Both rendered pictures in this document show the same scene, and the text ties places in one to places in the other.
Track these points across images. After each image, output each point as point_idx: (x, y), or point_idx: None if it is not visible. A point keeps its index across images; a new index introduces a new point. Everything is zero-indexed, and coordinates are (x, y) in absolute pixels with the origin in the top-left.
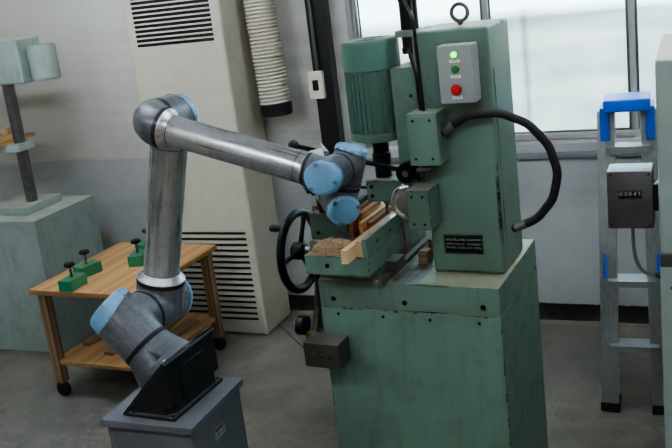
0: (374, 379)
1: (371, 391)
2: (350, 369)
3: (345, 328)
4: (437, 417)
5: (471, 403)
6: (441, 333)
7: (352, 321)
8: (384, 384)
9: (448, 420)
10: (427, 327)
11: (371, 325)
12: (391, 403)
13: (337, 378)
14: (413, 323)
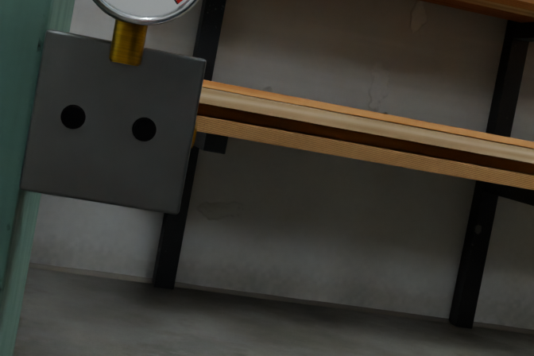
0: (19, 249)
1: (7, 316)
2: (18, 230)
3: (59, 0)
4: (13, 327)
5: (31, 238)
6: (68, 14)
7: None
8: (19, 260)
9: (14, 323)
10: None
11: None
12: (5, 340)
13: (1, 309)
14: None
